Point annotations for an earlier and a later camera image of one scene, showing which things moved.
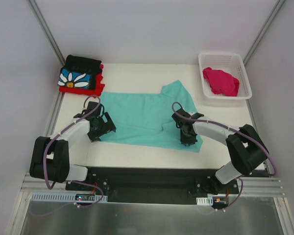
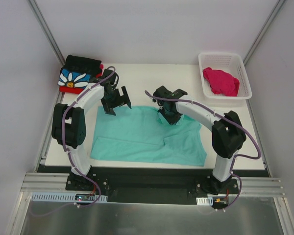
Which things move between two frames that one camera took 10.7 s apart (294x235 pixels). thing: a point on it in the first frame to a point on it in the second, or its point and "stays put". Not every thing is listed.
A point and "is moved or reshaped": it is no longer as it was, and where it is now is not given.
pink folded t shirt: x=102 y=66 stays put
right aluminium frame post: x=277 y=9 stays put
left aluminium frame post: x=48 y=32 stays put
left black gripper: x=104 y=129 to x=116 y=102
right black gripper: x=187 y=137 to x=170 y=116
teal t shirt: x=145 y=119 is moved or reshaped
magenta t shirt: x=221 y=82 stays put
